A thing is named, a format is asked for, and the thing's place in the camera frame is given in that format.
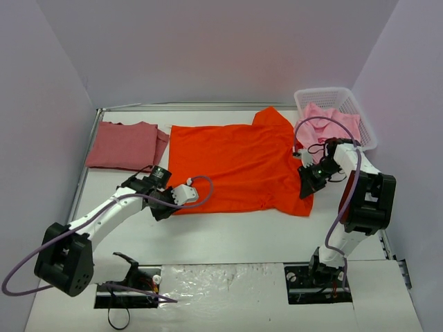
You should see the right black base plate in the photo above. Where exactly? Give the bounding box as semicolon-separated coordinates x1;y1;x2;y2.
284;263;352;305

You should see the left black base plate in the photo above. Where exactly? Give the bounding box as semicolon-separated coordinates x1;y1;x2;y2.
93;266;161;309

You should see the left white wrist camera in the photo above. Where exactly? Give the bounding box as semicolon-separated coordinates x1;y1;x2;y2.
171;184;199;205

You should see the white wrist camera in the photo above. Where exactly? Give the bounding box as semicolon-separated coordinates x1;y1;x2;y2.
293;149;314;168
171;184;199;205

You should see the white plastic basket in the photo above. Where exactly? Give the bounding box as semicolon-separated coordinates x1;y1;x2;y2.
293;86;378;151

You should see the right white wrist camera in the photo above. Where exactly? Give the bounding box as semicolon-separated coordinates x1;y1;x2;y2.
293;149;314;168

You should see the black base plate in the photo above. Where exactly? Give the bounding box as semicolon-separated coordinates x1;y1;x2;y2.
284;263;352;305
93;266;161;309

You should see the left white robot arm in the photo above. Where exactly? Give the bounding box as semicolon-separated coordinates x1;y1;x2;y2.
34;166;199;297

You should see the thin black cable loop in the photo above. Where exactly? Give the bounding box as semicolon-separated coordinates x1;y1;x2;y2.
106;293;131;329

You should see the orange t shirt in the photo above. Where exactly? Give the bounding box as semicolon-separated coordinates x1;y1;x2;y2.
168;107;314;216

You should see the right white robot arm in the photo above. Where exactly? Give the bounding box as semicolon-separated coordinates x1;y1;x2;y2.
298;138;397;286

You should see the light pink t shirt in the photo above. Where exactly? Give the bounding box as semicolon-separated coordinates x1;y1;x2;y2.
296;102;361;148

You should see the dusty red folded t shirt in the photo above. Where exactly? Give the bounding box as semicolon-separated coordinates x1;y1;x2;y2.
85;121;170;171

